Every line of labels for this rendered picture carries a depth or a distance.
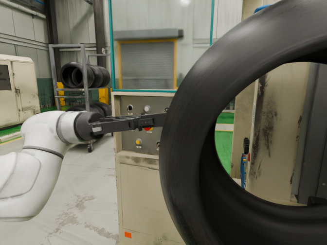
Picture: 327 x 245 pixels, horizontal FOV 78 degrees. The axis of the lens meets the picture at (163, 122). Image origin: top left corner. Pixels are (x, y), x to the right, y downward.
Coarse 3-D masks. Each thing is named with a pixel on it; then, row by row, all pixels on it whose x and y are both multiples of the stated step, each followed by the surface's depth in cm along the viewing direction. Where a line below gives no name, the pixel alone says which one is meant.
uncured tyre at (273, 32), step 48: (288, 0) 27; (240, 48) 27; (288, 48) 25; (192, 96) 31; (192, 144) 32; (192, 192) 33; (240, 192) 59; (192, 240) 36; (240, 240) 51; (288, 240) 54
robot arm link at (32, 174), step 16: (0, 160) 44; (16, 160) 45; (32, 160) 47; (48, 160) 50; (0, 176) 43; (16, 176) 44; (32, 176) 46; (48, 176) 49; (0, 192) 43; (16, 192) 44; (32, 192) 46; (48, 192) 49; (0, 208) 43; (16, 208) 44; (32, 208) 46
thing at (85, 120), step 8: (88, 112) 52; (96, 112) 52; (80, 120) 50; (88, 120) 50; (96, 120) 52; (80, 128) 50; (88, 128) 49; (80, 136) 51; (88, 136) 50; (96, 136) 51
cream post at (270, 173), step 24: (264, 0) 62; (288, 72) 58; (264, 96) 61; (288, 96) 59; (264, 120) 63; (288, 120) 61; (264, 144) 64; (288, 144) 62; (264, 168) 66; (288, 168) 63; (264, 192) 67; (288, 192) 65
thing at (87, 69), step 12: (84, 48) 334; (84, 60) 335; (60, 72) 356; (72, 72) 383; (84, 72) 339; (96, 72) 392; (108, 72) 444; (72, 84) 386; (84, 84) 343; (96, 84) 398; (60, 96) 352; (72, 96) 349; (60, 108) 364; (72, 108) 366; (84, 108) 366; (96, 108) 408; (108, 108) 451
